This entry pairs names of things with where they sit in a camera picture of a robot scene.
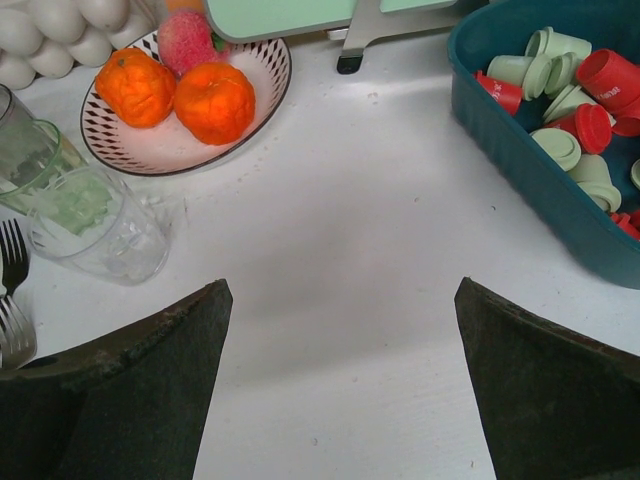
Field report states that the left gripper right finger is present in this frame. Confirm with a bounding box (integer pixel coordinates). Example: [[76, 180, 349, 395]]
[[454, 278, 639, 479]]

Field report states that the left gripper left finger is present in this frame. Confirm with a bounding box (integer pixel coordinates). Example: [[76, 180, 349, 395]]
[[1, 279, 233, 479]]

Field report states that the teal storage basket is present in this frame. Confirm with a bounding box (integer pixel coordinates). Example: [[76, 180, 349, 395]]
[[448, 1, 639, 289]]

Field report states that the green capsule top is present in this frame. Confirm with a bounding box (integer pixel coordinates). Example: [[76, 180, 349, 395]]
[[524, 26, 592, 60]]

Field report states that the clear glass tumbler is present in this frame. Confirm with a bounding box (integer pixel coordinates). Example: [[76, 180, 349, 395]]
[[27, 167, 169, 286]]

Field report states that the silver fork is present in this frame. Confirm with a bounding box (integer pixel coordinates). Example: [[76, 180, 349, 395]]
[[1, 219, 30, 296]]

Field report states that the fruit plate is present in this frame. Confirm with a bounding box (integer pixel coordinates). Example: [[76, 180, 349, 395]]
[[80, 38, 292, 177]]

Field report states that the grey green tumbler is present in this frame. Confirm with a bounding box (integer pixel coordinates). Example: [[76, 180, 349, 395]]
[[1, 86, 87, 214]]

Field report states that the red capsule left lower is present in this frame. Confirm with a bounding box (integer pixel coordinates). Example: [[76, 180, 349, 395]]
[[473, 70, 523, 116]]

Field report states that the egg tray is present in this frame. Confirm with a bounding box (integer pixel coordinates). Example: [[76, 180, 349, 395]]
[[1, 0, 158, 90]]

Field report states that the light green cutting board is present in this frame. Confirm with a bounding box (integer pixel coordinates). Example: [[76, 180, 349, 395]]
[[205, 0, 474, 49]]

